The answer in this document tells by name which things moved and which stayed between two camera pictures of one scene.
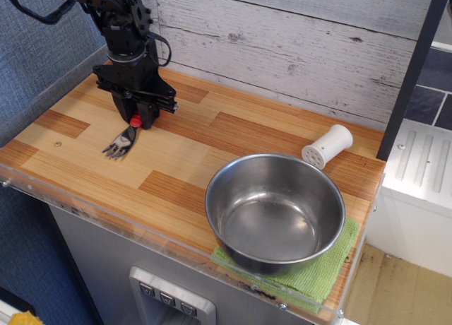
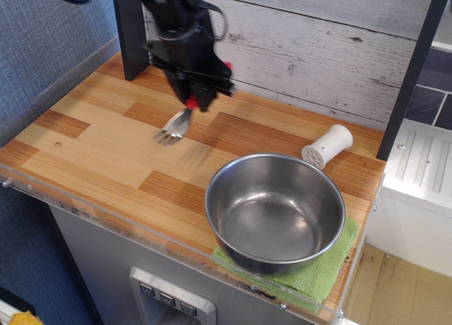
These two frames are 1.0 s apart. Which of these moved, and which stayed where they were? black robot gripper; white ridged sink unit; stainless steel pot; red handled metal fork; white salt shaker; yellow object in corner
Moved: red handled metal fork; black robot gripper
Stayed: yellow object in corner; white ridged sink unit; white salt shaker; stainless steel pot
